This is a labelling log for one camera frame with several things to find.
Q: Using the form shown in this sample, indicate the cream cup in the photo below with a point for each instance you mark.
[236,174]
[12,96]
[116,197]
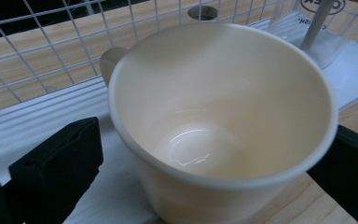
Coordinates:
[223,118]

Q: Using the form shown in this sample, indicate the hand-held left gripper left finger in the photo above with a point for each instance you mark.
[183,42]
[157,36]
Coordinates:
[59,168]

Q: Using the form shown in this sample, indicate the clear jar with white lid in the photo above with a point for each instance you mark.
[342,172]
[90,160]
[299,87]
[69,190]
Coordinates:
[338,34]

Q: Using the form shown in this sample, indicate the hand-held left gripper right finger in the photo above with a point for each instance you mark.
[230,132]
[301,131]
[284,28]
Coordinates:
[351,174]

